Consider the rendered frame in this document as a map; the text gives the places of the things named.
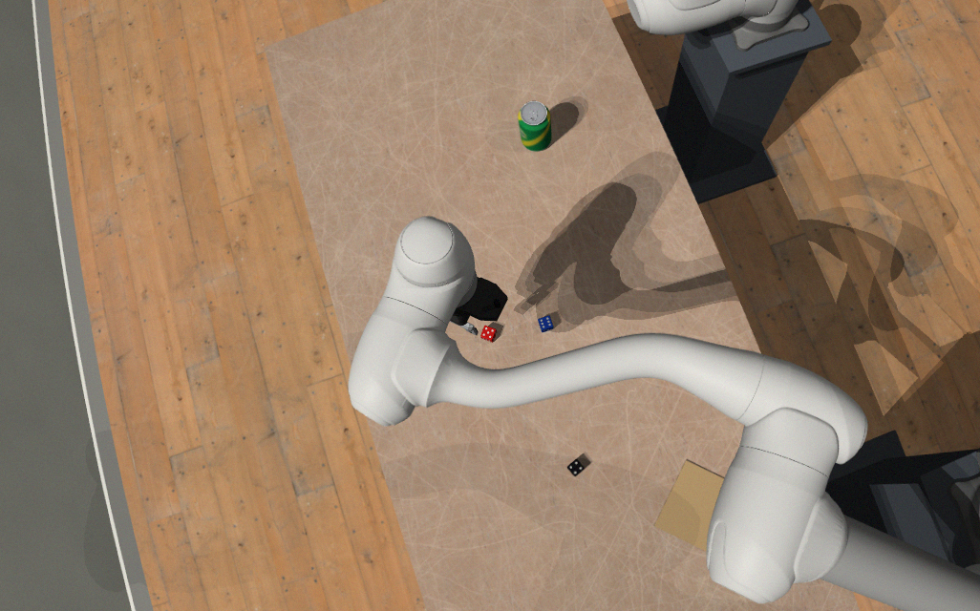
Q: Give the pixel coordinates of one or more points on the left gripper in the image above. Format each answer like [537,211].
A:
[484,300]

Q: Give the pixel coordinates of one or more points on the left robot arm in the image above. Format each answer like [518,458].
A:
[773,523]

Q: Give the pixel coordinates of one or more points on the tan square mat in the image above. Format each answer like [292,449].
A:
[688,509]

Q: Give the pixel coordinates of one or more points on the green soda can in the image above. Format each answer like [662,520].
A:
[535,126]

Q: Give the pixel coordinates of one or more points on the black die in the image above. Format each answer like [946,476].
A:
[575,467]

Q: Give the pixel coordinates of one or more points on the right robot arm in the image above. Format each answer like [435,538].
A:
[775,18]

